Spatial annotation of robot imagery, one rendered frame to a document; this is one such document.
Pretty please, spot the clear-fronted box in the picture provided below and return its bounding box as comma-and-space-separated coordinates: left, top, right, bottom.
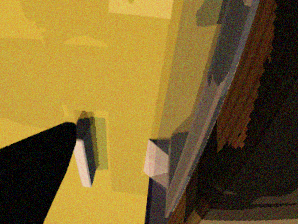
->
144, 0, 298, 224

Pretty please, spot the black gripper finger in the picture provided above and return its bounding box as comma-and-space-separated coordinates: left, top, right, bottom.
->
0, 123, 76, 224

